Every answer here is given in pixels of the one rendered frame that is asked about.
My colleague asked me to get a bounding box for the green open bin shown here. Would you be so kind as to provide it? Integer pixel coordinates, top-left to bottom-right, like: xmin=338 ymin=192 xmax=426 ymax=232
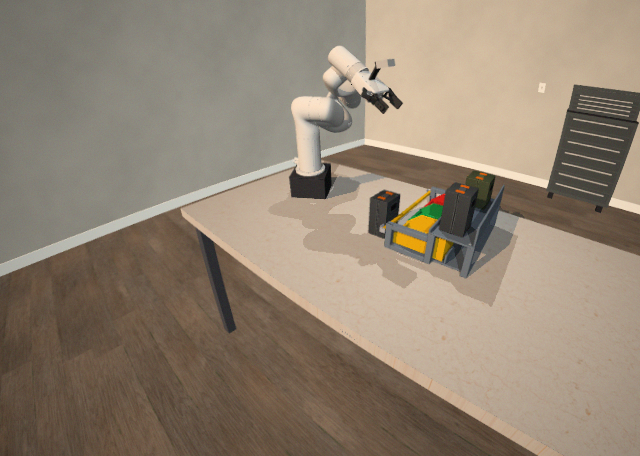
xmin=408 ymin=203 xmax=443 ymax=220

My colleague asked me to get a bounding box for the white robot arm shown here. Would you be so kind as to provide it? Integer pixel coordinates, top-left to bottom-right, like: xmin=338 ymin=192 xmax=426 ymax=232
xmin=291 ymin=46 xmax=395 ymax=176

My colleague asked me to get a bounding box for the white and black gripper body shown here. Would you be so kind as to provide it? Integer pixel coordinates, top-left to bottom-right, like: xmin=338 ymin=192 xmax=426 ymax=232
xmin=351 ymin=67 xmax=389 ymax=100

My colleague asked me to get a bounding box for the grey metal shelf rack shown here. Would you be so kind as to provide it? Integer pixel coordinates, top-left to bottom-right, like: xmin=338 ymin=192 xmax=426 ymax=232
xmin=380 ymin=185 xmax=505 ymax=278

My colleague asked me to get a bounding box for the yellow open bin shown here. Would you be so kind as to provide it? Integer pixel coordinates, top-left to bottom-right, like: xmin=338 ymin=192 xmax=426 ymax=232
xmin=393 ymin=215 xmax=453 ymax=261

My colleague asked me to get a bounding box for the yellow bar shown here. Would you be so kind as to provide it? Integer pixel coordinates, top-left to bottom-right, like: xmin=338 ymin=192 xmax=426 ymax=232
xmin=383 ymin=191 xmax=430 ymax=231

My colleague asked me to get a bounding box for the red bin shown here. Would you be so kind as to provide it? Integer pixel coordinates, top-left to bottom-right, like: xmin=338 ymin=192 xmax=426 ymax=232
xmin=425 ymin=194 xmax=445 ymax=206

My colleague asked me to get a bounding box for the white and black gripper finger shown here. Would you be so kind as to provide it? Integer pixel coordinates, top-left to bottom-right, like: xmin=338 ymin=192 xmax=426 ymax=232
xmin=382 ymin=87 xmax=403 ymax=110
xmin=361 ymin=87 xmax=389 ymax=114

